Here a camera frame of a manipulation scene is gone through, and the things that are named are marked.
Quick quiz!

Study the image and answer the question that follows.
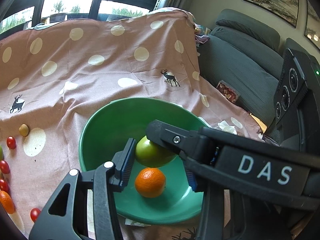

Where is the green apple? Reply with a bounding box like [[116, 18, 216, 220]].
[[135, 136, 176, 168], [0, 146, 3, 161]]

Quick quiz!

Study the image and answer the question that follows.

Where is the orange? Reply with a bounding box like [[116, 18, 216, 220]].
[[135, 168, 167, 198], [0, 191, 15, 215]]

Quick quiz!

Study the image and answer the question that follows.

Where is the green bowl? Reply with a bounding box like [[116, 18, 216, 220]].
[[79, 98, 205, 224]]

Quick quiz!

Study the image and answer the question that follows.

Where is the stemmed cherry tomato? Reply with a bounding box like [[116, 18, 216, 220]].
[[7, 136, 16, 150]]

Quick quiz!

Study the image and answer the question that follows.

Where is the snack packet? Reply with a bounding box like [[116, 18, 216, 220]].
[[216, 80, 240, 103]]

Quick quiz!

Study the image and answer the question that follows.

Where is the grey sofa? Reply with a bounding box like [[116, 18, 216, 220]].
[[199, 9, 283, 130]]

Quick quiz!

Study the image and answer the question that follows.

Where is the right tan longan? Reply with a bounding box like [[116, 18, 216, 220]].
[[18, 124, 29, 137]]

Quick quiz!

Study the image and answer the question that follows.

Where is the pink polka dot cloth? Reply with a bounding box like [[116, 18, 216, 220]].
[[1, 8, 262, 236]]

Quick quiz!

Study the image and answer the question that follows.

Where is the dark framed window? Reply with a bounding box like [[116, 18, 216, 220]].
[[1, 0, 157, 34]]

